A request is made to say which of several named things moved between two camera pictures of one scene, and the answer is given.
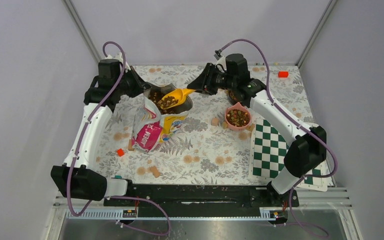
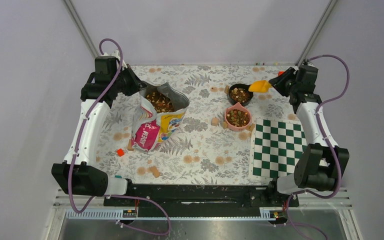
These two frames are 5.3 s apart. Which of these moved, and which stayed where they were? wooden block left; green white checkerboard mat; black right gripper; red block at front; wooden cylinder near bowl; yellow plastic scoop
Moved: yellow plastic scoop; black right gripper
Stayed: wooden cylinder near bowl; red block at front; green white checkerboard mat; wooden block left
